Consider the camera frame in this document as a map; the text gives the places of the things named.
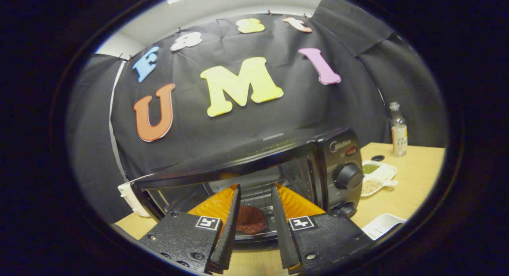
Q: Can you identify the black toaster oven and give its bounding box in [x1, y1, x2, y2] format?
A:
[131, 127, 364, 253]

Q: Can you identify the black backdrop cloth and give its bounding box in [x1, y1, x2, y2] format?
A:
[68, 0, 448, 225]

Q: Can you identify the clear glass bottle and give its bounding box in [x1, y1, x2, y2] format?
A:
[389, 101, 408, 157]

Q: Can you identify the white toaster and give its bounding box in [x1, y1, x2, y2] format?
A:
[118, 182, 151, 218]

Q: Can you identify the white divided dish with grains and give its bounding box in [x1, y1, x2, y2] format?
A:
[361, 161, 398, 197]

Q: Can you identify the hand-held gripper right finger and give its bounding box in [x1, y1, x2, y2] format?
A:
[271, 183, 374, 276]

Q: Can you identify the white rectangular plastic tray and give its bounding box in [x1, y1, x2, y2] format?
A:
[361, 213, 407, 241]

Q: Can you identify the red-brown meat slice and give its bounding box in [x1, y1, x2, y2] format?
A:
[236, 206, 267, 235]

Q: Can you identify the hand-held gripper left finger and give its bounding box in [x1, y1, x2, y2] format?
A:
[137, 184, 242, 274]

